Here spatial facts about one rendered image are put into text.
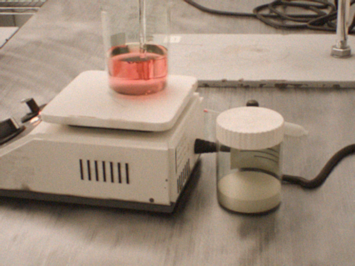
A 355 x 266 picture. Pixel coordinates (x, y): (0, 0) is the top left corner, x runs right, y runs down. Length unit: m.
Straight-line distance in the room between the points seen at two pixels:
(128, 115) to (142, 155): 0.04
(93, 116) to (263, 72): 0.38
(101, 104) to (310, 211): 0.21
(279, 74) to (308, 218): 0.35
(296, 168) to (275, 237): 0.13
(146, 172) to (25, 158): 0.11
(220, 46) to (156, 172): 0.47
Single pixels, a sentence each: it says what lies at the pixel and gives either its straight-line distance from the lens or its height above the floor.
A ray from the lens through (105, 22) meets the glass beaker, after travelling 0.70.
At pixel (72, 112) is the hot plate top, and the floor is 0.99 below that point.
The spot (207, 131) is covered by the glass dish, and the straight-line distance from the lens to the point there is 0.84.
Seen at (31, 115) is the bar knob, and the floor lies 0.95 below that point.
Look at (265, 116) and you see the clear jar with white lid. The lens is 0.69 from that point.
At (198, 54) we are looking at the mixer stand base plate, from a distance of 1.08.
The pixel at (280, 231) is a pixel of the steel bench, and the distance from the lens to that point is 0.67.
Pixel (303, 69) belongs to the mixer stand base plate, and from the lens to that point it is 1.02.
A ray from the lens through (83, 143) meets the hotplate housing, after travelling 0.68.
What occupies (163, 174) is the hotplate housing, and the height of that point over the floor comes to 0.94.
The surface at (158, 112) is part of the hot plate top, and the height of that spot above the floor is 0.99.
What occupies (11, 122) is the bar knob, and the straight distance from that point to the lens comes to 0.74.
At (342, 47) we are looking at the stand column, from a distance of 1.07.
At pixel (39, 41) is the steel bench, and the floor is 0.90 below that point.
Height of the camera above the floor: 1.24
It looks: 24 degrees down
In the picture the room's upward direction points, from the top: 2 degrees counter-clockwise
